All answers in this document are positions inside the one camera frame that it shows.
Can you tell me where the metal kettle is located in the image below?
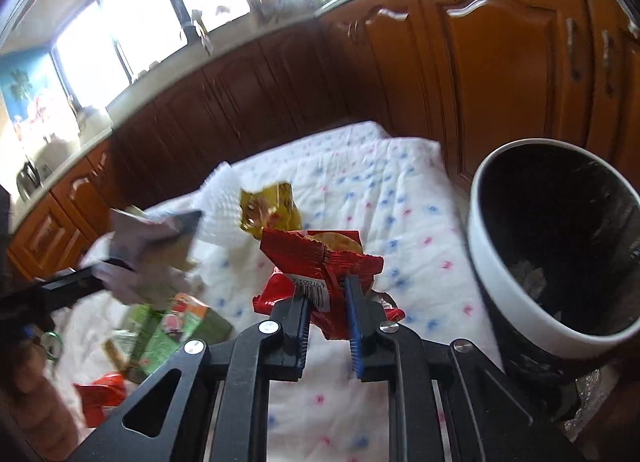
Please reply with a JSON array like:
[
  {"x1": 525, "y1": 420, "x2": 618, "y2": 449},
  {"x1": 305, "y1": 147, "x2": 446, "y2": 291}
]
[{"x1": 15, "y1": 157, "x2": 44, "y2": 203}]

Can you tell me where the metal sink faucet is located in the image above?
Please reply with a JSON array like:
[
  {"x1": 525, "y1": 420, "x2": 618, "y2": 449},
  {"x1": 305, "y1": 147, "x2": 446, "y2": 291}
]
[{"x1": 192, "y1": 12, "x2": 216, "y2": 55}]

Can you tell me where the green carton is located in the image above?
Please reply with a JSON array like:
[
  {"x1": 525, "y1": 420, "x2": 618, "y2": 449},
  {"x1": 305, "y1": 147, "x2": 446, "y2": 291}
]
[{"x1": 117, "y1": 292, "x2": 234, "y2": 384}]

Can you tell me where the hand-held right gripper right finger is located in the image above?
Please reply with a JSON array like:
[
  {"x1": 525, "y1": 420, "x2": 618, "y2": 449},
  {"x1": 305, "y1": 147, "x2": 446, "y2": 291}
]
[{"x1": 342, "y1": 276, "x2": 586, "y2": 462}]

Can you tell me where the blue wall poster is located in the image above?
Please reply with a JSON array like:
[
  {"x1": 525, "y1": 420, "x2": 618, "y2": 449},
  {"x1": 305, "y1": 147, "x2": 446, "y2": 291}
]
[{"x1": 0, "y1": 49, "x2": 76, "y2": 143}]

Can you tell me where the white paper towel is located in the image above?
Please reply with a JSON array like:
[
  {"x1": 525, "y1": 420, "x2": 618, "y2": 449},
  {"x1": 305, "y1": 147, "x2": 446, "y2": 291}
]
[{"x1": 192, "y1": 162, "x2": 262, "y2": 249}]

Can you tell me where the yellow snack packet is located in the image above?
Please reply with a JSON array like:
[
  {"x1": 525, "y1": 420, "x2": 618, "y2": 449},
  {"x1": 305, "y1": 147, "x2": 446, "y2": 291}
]
[{"x1": 239, "y1": 182, "x2": 302, "y2": 233}]

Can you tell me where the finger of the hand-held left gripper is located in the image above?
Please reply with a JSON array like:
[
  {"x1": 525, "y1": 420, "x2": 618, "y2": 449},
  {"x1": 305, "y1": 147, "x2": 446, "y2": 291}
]
[{"x1": 31, "y1": 258, "x2": 135, "y2": 313}]

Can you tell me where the person's left hand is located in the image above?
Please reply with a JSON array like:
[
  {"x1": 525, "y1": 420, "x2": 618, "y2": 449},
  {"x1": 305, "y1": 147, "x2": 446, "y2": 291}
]
[{"x1": 10, "y1": 341, "x2": 82, "y2": 444}]

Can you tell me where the white bin with black liner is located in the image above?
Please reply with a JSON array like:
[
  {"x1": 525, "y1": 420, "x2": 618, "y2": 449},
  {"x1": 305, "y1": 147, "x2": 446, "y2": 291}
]
[{"x1": 467, "y1": 138, "x2": 640, "y2": 393}]

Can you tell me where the wooden lower cabinet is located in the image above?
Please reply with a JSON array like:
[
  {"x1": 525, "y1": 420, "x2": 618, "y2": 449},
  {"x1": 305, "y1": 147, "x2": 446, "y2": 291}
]
[
  {"x1": 107, "y1": 24, "x2": 353, "y2": 180},
  {"x1": 317, "y1": 0, "x2": 640, "y2": 193},
  {"x1": 7, "y1": 139, "x2": 118, "y2": 283}
]

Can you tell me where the small red wrapper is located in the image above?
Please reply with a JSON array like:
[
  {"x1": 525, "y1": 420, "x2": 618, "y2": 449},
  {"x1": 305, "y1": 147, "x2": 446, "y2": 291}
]
[{"x1": 74, "y1": 373, "x2": 132, "y2": 429}]

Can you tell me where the white star-printed blanket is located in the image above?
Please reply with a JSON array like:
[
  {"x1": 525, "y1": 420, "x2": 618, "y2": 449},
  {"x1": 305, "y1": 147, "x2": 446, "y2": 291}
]
[{"x1": 47, "y1": 121, "x2": 506, "y2": 462}]

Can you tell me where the red snack packet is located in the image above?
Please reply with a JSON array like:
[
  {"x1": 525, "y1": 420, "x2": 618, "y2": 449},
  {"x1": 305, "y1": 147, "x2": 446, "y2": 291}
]
[{"x1": 251, "y1": 228, "x2": 406, "y2": 341}]

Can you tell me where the crumpled clear plastic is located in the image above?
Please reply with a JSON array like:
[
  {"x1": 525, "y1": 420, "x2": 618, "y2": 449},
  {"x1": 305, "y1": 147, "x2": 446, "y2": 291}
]
[{"x1": 562, "y1": 369, "x2": 622, "y2": 435}]

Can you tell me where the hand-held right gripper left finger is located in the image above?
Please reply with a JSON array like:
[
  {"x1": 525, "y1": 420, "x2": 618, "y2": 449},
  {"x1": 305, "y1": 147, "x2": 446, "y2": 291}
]
[{"x1": 65, "y1": 287, "x2": 313, "y2": 462}]

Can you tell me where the kitchen window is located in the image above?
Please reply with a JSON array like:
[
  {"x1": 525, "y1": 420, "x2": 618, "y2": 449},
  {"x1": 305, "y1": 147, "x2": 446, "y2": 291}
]
[{"x1": 50, "y1": 0, "x2": 396, "y2": 108}]

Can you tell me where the grey wrapper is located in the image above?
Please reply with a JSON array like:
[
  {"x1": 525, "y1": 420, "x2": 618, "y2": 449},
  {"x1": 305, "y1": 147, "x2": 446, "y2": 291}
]
[{"x1": 80, "y1": 207, "x2": 206, "y2": 305}]

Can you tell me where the brown stick wrapper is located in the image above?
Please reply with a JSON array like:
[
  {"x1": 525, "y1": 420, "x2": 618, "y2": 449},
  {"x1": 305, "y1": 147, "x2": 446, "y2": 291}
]
[{"x1": 102, "y1": 329, "x2": 138, "y2": 375}]

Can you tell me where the white lidded crock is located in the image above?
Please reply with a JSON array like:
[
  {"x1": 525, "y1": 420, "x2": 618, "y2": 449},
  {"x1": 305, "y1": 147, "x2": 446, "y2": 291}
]
[{"x1": 75, "y1": 106, "x2": 113, "y2": 135}]

